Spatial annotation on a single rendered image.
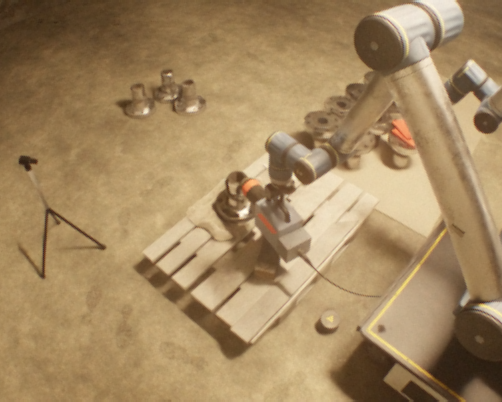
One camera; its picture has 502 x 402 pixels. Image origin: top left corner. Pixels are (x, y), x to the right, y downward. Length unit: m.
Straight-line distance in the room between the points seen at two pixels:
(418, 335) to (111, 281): 1.65
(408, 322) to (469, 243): 0.85
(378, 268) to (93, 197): 1.89
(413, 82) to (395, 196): 1.90
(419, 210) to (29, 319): 2.49
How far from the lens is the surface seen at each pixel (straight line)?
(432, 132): 1.07
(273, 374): 2.12
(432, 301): 2.05
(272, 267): 2.13
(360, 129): 1.56
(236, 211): 2.40
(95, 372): 2.25
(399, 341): 1.90
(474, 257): 1.20
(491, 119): 1.76
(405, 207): 2.85
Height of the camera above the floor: 2.00
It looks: 47 degrees down
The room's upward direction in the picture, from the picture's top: straight up
